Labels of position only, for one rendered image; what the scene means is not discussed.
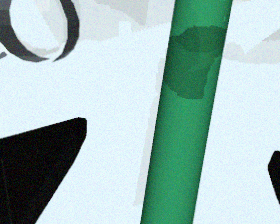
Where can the dark grey ring clamp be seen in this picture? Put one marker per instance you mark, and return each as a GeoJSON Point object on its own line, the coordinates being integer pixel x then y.
{"type": "Point", "coordinates": [12, 47]}

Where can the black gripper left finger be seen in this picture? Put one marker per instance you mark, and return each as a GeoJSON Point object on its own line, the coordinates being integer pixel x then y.
{"type": "Point", "coordinates": [32, 166]}

